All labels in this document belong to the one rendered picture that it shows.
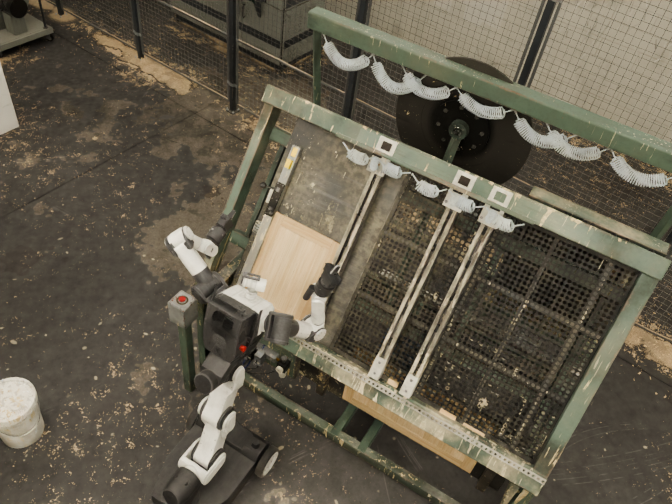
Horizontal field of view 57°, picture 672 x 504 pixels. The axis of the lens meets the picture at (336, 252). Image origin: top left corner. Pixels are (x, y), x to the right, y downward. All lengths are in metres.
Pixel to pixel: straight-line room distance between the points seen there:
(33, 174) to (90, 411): 2.51
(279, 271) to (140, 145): 3.06
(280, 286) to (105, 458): 1.55
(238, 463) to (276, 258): 1.26
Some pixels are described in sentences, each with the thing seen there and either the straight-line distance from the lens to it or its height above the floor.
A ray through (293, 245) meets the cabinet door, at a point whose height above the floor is 1.25.
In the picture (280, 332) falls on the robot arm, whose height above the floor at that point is 1.33.
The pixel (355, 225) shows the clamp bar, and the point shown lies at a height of 1.47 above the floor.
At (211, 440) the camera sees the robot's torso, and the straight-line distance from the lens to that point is 3.70.
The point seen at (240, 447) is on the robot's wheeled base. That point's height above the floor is 0.19.
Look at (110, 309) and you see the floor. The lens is 4.87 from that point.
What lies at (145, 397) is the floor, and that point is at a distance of 4.39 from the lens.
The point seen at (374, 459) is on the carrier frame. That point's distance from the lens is 4.01.
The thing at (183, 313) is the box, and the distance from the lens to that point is 3.60.
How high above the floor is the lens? 3.73
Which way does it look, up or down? 45 degrees down
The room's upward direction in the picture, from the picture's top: 10 degrees clockwise
